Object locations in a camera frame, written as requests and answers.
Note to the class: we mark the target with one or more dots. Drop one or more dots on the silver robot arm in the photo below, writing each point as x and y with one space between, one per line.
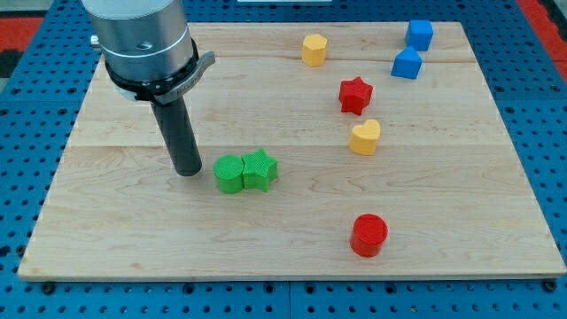
148 50

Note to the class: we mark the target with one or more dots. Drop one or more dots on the green star block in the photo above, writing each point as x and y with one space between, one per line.
260 170

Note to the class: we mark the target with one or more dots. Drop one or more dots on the yellow heart block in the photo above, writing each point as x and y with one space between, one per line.
364 137

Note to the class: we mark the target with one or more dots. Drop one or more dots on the red star block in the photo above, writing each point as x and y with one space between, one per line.
354 95

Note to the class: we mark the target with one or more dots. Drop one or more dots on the green cylinder block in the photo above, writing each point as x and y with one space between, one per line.
228 171

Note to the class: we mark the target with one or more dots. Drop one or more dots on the red cylinder block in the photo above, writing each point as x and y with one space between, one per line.
369 233

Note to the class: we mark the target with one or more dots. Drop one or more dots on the yellow hexagon block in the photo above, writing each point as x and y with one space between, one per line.
314 50

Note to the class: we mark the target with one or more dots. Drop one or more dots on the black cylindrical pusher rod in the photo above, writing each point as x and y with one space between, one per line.
178 135

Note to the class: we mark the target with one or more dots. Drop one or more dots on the blue pentagon block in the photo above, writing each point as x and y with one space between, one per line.
407 64

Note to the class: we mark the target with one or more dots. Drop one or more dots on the wooden board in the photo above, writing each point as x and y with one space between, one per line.
445 176

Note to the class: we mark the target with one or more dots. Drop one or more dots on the blue cube block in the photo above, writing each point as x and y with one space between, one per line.
419 34

